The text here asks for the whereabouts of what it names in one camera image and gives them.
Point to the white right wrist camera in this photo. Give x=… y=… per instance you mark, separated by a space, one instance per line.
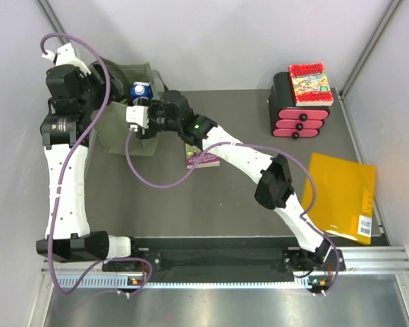
x=137 y=116

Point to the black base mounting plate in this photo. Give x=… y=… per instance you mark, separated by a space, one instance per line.
x=216 y=259

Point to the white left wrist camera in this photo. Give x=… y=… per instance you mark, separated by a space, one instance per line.
x=66 y=55

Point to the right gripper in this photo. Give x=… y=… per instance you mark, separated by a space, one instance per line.
x=146 y=133

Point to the yellow folder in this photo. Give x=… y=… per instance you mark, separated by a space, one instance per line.
x=344 y=203

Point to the black pink drawer unit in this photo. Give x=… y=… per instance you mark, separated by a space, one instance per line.
x=288 y=120

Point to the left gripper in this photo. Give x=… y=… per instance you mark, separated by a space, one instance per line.
x=115 y=90

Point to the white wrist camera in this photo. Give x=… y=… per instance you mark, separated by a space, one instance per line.
x=66 y=55
x=137 y=116

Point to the blue juice carton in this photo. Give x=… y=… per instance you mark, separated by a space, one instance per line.
x=140 y=90

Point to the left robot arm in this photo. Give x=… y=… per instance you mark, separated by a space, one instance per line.
x=75 y=94

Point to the aluminium frame rail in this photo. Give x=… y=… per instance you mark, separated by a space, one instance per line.
x=353 y=260

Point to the red comic book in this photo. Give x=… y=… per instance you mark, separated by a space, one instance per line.
x=310 y=85

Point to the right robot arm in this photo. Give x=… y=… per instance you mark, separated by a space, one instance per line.
x=271 y=175

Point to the purple treehouse book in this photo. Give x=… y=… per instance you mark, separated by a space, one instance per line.
x=193 y=156

